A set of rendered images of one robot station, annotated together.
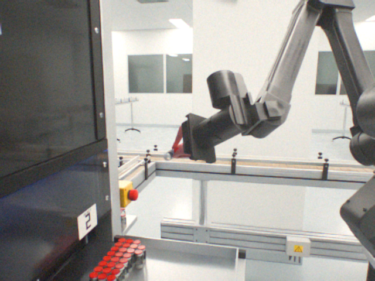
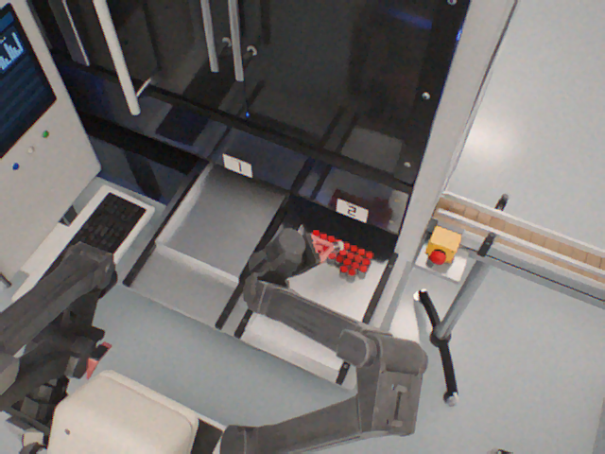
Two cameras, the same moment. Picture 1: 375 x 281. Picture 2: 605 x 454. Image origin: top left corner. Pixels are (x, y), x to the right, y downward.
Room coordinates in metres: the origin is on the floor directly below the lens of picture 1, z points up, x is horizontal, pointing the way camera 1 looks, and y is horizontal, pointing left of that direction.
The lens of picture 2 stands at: (0.72, -0.60, 2.36)
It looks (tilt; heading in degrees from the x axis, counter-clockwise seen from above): 60 degrees down; 102
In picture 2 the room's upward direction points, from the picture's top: 1 degrees clockwise
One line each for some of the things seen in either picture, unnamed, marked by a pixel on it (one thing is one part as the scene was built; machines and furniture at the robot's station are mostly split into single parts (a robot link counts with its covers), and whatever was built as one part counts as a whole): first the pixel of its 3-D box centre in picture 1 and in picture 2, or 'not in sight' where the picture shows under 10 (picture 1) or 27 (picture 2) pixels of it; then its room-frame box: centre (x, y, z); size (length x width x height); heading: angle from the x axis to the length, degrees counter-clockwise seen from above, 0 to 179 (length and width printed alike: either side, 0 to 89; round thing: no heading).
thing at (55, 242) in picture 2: not in sight; (76, 247); (-0.10, 0.08, 0.79); 0.45 x 0.28 x 0.03; 76
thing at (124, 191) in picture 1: (119, 193); (443, 242); (0.93, 0.23, 0.99); 0.08 x 0.07 x 0.07; 78
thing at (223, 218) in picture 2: not in sight; (226, 214); (0.33, 0.24, 0.90); 0.34 x 0.26 x 0.04; 78
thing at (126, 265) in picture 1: (125, 265); (335, 261); (0.66, 0.16, 0.90); 0.18 x 0.02 x 0.05; 168
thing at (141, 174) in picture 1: (118, 183); (553, 253); (1.24, 0.31, 0.92); 0.69 x 0.16 x 0.16; 168
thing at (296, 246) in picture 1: (297, 246); not in sight; (1.41, -0.60, 0.50); 0.12 x 0.05 x 0.09; 78
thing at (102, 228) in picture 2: not in sight; (88, 251); (-0.05, 0.07, 0.82); 0.40 x 0.14 x 0.02; 76
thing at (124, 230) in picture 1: (112, 223); (443, 253); (0.96, 0.27, 0.87); 0.14 x 0.13 x 0.02; 78
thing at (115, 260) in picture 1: (118, 264); (338, 254); (0.67, 0.18, 0.90); 0.18 x 0.02 x 0.05; 168
